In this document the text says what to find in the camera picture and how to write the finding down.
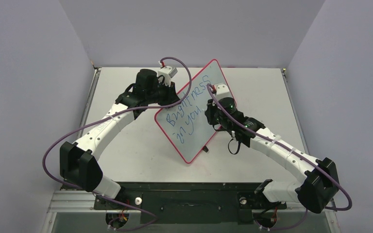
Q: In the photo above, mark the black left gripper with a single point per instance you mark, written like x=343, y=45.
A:
x=171, y=96

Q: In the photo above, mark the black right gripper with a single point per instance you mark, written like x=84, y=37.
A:
x=212, y=110

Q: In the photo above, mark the pink framed whiteboard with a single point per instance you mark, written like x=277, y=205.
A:
x=185, y=125

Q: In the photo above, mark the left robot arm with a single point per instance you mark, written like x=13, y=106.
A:
x=79, y=160

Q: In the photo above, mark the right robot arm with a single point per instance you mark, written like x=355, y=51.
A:
x=314, y=186

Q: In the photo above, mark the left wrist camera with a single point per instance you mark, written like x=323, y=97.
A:
x=165, y=74

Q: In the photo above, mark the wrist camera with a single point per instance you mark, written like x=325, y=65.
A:
x=221, y=91
x=165, y=74

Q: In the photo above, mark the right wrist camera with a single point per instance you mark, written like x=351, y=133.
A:
x=221, y=91

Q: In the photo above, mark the black table front rail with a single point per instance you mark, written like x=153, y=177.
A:
x=188, y=203

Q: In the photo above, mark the aluminium frame rail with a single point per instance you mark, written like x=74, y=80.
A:
x=71, y=201

